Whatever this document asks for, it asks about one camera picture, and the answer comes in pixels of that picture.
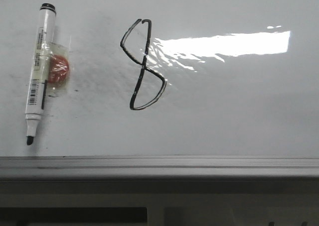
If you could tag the aluminium whiteboard frame rail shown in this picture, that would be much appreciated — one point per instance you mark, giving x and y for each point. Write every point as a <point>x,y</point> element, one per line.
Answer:
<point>100,168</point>

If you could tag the grey cabinet below whiteboard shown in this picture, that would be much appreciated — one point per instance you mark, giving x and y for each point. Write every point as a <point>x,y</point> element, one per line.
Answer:
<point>159,202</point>

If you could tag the white whiteboard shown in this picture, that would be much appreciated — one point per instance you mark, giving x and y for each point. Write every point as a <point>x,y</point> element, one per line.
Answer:
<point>167,77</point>

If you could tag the white whiteboard marker pen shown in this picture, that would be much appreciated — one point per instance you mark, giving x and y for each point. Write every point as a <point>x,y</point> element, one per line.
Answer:
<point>37,91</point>

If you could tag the red round magnet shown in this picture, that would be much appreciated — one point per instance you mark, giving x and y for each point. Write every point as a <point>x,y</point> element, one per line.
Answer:
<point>59,70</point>

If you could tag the clear adhesive tape piece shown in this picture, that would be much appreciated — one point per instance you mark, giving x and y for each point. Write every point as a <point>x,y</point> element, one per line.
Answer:
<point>59,86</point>

